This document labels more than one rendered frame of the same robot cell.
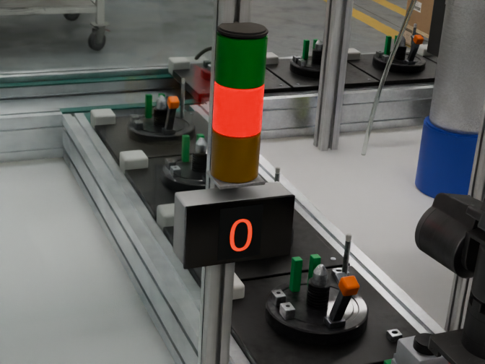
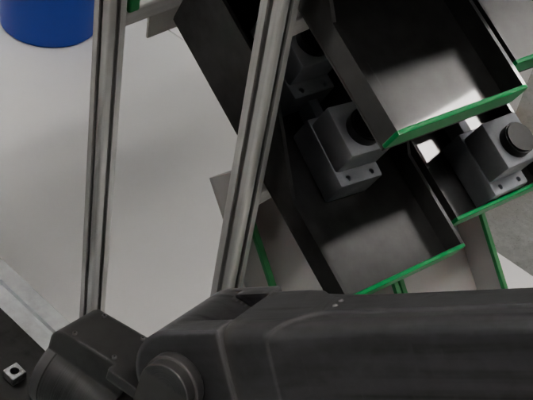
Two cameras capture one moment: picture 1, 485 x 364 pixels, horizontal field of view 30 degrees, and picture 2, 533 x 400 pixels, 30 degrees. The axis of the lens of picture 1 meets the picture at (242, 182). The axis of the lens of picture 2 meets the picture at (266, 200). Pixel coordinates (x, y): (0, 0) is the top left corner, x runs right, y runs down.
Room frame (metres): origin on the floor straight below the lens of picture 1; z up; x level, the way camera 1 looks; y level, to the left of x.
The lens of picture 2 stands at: (0.42, -0.08, 1.74)
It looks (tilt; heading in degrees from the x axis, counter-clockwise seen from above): 40 degrees down; 329
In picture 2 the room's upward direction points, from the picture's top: 12 degrees clockwise
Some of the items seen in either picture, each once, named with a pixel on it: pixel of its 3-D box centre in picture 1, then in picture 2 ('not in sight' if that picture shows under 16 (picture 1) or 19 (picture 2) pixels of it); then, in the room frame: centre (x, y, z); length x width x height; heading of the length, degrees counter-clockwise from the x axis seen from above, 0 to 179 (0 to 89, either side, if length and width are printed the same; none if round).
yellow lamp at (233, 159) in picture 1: (235, 152); not in sight; (0.87, 0.01, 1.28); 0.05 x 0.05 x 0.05
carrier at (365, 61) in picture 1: (400, 50); not in sight; (2.37, -0.40, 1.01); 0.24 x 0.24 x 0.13; 23
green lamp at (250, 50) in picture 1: (240, 58); not in sight; (0.87, 0.01, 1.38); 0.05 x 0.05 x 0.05
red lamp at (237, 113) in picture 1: (238, 105); not in sight; (0.87, 0.01, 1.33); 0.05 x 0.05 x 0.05
